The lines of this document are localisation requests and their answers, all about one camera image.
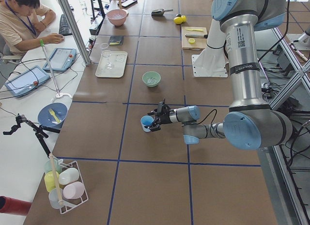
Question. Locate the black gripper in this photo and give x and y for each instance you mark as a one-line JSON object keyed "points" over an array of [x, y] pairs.
{"points": [[165, 118]]}

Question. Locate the light blue plastic cup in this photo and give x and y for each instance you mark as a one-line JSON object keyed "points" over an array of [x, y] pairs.
{"points": [[146, 121]]}

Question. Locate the green ceramic bowl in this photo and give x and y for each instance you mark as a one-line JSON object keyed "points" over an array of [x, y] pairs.
{"points": [[151, 78]]}

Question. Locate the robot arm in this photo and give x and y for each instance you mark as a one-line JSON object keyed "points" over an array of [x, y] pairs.
{"points": [[250, 123]]}

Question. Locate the blue bowl with fork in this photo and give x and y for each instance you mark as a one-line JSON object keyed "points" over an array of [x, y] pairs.
{"points": [[53, 115]]}

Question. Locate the pink bowl of ice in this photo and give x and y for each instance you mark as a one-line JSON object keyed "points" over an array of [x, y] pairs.
{"points": [[117, 17]]}

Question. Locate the cream bear serving tray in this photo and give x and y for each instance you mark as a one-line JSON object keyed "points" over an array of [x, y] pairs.
{"points": [[118, 58]]}

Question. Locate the clear wine glass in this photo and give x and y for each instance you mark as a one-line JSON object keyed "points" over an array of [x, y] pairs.
{"points": [[106, 54]]}

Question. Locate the halved lemon slice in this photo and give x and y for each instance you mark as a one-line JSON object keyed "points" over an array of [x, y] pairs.
{"points": [[191, 40]]}

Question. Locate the wooden cutting board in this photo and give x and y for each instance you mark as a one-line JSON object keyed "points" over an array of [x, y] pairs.
{"points": [[200, 42]]}

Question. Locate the folded grey cloth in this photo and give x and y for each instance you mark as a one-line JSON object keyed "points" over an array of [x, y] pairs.
{"points": [[116, 40]]}

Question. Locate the steel cylinder tool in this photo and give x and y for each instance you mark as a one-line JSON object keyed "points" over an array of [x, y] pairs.
{"points": [[196, 35]]}

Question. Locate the yellow plastic knife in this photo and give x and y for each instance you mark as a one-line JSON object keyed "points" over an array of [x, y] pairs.
{"points": [[196, 30]]}

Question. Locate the large yellow lemon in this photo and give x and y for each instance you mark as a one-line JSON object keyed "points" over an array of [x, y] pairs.
{"points": [[178, 20]]}

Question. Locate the small yellow lemon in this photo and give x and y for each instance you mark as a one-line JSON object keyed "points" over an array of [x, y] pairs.
{"points": [[183, 17]]}

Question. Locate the blue teach pendant far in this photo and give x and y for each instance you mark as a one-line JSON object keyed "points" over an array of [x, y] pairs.
{"points": [[62, 58]]}

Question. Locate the blue teach pendant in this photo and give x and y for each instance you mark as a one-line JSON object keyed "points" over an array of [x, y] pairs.
{"points": [[62, 58], [27, 81]]}

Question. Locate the black keyboard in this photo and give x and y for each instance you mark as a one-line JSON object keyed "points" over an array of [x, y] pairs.
{"points": [[64, 28]]}

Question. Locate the blue teach pendant near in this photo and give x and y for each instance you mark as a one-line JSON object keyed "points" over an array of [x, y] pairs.
{"points": [[27, 81]]}

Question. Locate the metal reacher grabber stick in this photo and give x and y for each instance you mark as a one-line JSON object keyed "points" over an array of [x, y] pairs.
{"points": [[59, 94]]}

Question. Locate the red cylinder bottle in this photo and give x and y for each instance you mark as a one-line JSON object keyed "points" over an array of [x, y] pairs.
{"points": [[14, 206]]}

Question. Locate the seated person beige shirt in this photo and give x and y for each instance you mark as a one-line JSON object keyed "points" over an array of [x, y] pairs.
{"points": [[21, 22]]}

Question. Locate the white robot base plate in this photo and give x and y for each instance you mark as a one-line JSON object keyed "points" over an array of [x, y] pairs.
{"points": [[211, 61]]}

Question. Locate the white wire cup rack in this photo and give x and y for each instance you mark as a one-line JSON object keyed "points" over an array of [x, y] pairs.
{"points": [[64, 184]]}

